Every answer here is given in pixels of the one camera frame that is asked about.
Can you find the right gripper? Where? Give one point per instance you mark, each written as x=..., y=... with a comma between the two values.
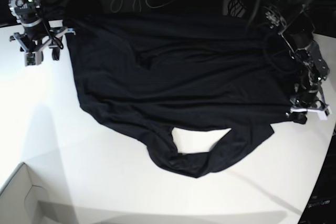
x=52, y=40

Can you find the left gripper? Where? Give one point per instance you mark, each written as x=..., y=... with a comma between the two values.
x=304, y=102

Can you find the black t-shirt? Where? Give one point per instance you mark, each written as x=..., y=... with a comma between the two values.
x=200, y=93

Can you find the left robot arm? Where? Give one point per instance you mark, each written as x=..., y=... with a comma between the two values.
x=290, y=20

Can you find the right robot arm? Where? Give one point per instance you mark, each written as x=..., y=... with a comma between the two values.
x=38, y=34

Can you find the white cardboard box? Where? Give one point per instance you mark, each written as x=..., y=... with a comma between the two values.
x=23, y=202

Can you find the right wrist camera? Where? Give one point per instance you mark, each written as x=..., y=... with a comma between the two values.
x=33, y=58

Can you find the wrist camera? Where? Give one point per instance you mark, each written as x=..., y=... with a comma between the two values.
x=324, y=112
x=33, y=58

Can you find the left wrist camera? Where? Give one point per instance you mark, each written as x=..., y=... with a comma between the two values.
x=324, y=112

